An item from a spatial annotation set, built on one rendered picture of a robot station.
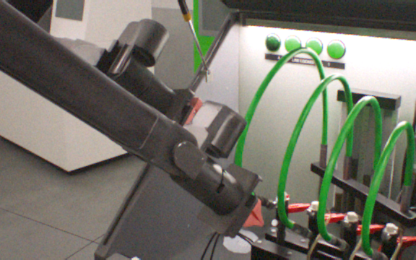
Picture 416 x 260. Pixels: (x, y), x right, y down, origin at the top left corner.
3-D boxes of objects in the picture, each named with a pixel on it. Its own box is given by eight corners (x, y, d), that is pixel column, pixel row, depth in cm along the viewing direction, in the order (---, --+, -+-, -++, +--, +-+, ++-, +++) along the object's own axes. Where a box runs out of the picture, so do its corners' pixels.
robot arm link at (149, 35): (89, 92, 91) (66, 60, 84) (118, 41, 96) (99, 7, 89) (149, 104, 86) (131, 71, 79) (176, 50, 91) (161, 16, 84)
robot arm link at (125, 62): (95, 79, 83) (115, 74, 79) (115, 46, 86) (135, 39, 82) (127, 105, 87) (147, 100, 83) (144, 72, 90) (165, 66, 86)
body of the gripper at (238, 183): (266, 180, 78) (240, 157, 74) (230, 240, 77) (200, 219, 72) (237, 167, 83) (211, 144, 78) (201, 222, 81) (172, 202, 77)
